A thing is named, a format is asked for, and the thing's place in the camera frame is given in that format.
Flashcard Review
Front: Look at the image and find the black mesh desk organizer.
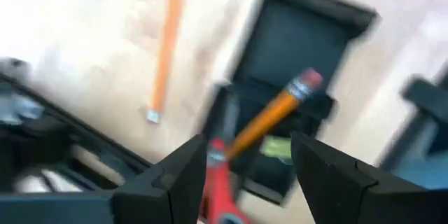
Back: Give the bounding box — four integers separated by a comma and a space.
201, 0, 379, 207

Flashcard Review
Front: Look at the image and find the orange pencil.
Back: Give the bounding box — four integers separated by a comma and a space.
225, 68, 324, 161
146, 0, 186, 125

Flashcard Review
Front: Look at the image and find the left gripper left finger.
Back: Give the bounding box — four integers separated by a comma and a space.
111, 134, 208, 224

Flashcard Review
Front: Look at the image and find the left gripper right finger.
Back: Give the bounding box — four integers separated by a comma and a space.
290, 131, 426, 224

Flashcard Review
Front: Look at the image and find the yellow sticky note pad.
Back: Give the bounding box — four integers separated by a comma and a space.
259, 134, 293, 160

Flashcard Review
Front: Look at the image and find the black table edge clamp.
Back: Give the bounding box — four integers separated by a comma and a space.
379, 62, 448, 190

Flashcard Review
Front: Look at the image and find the red pen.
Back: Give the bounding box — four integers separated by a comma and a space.
198, 138, 252, 224

